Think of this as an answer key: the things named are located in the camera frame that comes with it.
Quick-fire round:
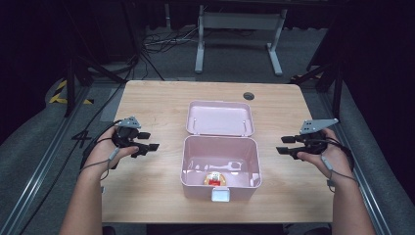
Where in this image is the person's right hand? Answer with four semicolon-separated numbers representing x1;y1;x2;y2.
296;127;356;190

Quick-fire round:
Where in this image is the pink plastic box with lid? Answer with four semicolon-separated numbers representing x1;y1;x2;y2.
179;99;263;204

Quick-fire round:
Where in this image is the person's left hand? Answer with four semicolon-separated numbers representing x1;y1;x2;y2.
78;125;140;180

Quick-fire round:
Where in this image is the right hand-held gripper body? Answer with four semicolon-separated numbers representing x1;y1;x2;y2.
299;117;341;157

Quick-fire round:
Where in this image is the small red yellow toy figure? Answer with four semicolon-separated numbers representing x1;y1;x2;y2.
203;170;228;188

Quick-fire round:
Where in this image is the grey cable of left gripper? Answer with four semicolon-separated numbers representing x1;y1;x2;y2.
77;146;121;182

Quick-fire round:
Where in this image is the grey cable of right gripper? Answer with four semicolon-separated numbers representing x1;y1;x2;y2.
320;154;360;194

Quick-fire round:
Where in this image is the aluminium floor rail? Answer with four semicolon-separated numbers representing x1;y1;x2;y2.
318;91;394;235
0;85;86;235

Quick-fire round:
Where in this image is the bundle of floor cables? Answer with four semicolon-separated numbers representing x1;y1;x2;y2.
142;26;201;55

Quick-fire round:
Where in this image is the grey cable of gripper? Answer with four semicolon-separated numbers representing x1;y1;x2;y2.
320;154;360;194
77;146;121;182

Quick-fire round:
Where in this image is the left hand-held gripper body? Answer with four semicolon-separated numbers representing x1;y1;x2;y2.
112;116;143;161

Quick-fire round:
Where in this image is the black metal stand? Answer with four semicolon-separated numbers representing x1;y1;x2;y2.
63;0;129;118
290;48;346;121

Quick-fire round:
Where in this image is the white metal desk frame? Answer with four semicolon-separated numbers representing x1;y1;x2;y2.
194;4;289;77

